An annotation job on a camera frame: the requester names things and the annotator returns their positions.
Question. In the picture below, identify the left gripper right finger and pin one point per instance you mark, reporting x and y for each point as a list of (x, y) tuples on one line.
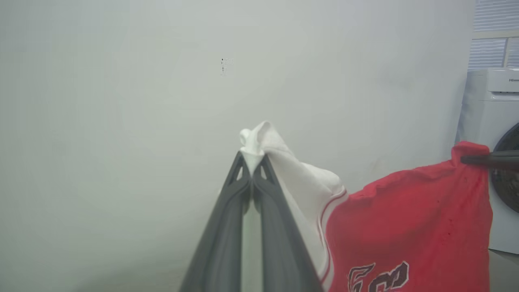
[(279, 251)]

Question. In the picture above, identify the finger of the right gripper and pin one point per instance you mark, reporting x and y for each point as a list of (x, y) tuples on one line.
[(498, 159)]

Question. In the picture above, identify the red and white sports jersey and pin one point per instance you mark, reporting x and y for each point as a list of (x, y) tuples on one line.
[(405, 227)]

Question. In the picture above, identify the dark round washing machine door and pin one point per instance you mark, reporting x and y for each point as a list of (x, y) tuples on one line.
[(509, 190)]

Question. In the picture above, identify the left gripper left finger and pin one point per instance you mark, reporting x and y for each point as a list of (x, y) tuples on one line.
[(221, 251)]

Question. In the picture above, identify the white washing machine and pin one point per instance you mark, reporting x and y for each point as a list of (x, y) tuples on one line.
[(478, 113)]

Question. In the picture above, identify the white window blinds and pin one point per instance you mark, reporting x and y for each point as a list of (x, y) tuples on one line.
[(494, 16)]

